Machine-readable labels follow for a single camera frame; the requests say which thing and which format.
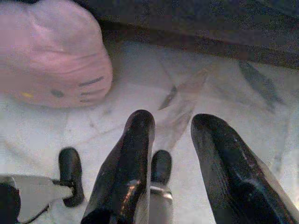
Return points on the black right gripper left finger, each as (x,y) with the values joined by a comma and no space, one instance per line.
(126,168)

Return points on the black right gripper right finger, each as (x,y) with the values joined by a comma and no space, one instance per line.
(231,175)

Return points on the pink cat face pillow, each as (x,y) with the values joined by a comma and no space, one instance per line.
(46,46)

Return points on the brown suede sofa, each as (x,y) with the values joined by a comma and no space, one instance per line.
(210,23)

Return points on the black robot right foot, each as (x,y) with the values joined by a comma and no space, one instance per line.
(161,165)

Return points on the black robot foot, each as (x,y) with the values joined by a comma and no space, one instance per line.
(70,163)
(161,165)

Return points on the silver robot right leg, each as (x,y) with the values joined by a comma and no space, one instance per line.
(160,210)

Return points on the black robot left foot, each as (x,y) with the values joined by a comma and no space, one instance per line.
(70,163)

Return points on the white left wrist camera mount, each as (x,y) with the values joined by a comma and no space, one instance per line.
(35,191)

